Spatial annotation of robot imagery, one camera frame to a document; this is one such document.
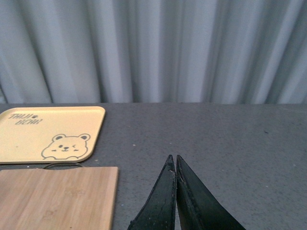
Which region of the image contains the yellow bear tray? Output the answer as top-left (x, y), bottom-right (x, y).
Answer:
top-left (0, 106), bottom-right (106, 164)

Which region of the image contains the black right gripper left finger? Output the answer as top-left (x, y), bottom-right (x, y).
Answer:
top-left (128, 155), bottom-right (177, 230)

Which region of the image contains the bamboo cutting board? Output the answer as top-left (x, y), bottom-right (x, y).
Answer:
top-left (0, 167), bottom-right (118, 230)

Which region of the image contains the metal cutting board handle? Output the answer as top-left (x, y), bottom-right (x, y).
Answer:
top-left (41, 162), bottom-right (83, 170)

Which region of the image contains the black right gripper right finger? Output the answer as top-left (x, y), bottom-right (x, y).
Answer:
top-left (177, 155), bottom-right (244, 230)

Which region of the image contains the grey curtain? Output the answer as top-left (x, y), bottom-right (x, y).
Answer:
top-left (0, 0), bottom-right (307, 104)

